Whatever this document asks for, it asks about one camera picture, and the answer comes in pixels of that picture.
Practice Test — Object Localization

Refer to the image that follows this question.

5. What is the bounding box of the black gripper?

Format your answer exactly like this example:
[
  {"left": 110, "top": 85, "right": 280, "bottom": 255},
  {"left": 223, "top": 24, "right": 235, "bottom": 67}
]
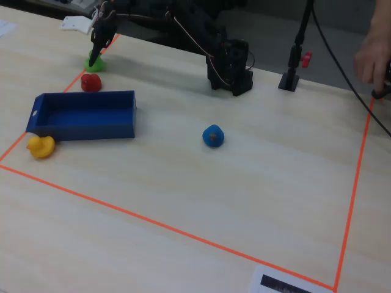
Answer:
[{"left": 89, "top": 5, "right": 119, "bottom": 68}]

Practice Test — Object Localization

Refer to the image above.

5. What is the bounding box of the green rubber duck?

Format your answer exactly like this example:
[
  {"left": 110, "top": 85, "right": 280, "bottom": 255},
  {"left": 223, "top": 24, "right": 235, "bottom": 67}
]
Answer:
[{"left": 84, "top": 50, "right": 107, "bottom": 73}]

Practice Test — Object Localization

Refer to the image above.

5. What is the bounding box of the person's forearm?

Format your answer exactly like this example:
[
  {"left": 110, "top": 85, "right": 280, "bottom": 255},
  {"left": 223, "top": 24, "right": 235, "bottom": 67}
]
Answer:
[{"left": 369, "top": 0, "right": 391, "bottom": 22}]

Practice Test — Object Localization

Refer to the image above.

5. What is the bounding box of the red rubber duck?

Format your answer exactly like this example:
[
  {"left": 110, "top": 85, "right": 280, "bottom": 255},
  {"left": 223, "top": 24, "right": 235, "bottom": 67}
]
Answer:
[{"left": 80, "top": 73, "right": 102, "bottom": 93}]

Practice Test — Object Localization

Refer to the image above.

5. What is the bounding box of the blue open box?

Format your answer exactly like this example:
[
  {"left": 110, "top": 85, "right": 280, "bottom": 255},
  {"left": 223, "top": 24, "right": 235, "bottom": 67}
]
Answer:
[{"left": 25, "top": 90, "right": 137, "bottom": 142}]

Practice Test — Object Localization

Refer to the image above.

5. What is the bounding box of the yellow rubber duck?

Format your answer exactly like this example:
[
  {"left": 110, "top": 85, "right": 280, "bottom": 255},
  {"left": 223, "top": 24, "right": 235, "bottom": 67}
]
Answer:
[{"left": 26, "top": 136, "right": 56, "bottom": 159}]

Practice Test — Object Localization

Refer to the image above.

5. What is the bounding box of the blue rubber duck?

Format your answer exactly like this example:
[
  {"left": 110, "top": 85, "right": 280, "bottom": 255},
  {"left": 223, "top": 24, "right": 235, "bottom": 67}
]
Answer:
[{"left": 202, "top": 124, "right": 225, "bottom": 149}]

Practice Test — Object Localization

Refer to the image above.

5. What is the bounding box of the person's bare hand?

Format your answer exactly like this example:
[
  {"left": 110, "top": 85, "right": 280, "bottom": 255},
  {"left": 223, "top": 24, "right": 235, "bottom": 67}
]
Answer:
[{"left": 353, "top": 16, "right": 391, "bottom": 92}]

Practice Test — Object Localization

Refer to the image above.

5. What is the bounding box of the orange tape strip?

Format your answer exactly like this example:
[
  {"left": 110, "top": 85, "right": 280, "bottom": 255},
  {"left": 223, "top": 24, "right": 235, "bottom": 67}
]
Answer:
[
  {"left": 333, "top": 96, "right": 376, "bottom": 291},
  {"left": 0, "top": 164, "right": 336, "bottom": 291},
  {"left": 0, "top": 33, "right": 120, "bottom": 163}
]

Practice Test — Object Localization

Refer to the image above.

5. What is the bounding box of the white label with black bar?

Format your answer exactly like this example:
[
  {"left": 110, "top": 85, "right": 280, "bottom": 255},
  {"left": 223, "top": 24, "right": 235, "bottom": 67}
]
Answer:
[{"left": 249, "top": 264, "right": 334, "bottom": 293}]

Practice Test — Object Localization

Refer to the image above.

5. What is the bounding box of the white plastic bracket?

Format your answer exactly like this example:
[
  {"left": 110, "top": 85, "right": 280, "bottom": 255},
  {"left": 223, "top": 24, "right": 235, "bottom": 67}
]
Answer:
[{"left": 59, "top": 15, "right": 96, "bottom": 35}]

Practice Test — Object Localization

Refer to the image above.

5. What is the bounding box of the thin white-red arm wire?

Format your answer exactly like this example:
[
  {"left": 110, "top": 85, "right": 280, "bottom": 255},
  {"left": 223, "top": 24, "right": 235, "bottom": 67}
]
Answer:
[{"left": 172, "top": 12, "right": 233, "bottom": 87}]

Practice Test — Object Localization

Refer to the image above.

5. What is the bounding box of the black camera stand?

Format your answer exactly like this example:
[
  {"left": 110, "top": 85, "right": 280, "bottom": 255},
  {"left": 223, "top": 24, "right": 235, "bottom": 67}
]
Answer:
[{"left": 277, "top": 0, "right": 315, "bottom": 93}]

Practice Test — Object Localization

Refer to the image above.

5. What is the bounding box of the black cable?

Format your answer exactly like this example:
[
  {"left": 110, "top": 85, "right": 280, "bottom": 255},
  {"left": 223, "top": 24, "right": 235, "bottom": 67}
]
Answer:
[{"left": 310, "top": 5, "right": 391, "bottom": 137}]

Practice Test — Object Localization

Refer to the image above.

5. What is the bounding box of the black leader arm handle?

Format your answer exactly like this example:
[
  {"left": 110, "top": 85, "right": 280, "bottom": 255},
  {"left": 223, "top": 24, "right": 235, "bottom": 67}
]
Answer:
[{"left": 371, "top": 60, "right": 391, "bottom": 100}]

